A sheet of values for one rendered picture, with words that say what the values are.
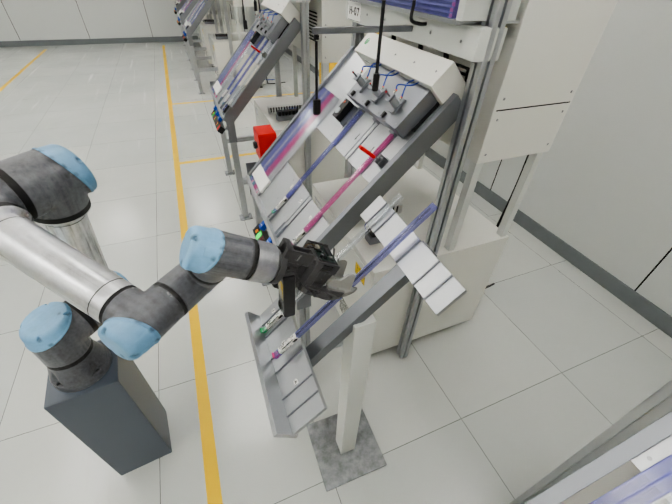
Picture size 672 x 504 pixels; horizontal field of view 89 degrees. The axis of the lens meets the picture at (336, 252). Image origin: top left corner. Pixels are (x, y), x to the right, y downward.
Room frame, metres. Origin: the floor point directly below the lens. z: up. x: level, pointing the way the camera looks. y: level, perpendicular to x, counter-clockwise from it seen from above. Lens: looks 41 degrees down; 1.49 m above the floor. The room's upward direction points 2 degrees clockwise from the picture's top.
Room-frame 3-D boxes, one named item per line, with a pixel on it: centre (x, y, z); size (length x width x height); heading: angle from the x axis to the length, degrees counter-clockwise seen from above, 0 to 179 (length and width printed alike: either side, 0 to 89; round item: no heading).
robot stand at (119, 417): (0.52, 0.73, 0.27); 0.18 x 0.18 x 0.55; 29
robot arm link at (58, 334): (0.53, 0.73, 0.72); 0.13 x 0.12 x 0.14; 156
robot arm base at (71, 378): (0.52, 0.73, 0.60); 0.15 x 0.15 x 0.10
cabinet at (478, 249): (1.35, -0.30, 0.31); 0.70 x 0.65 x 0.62; 24
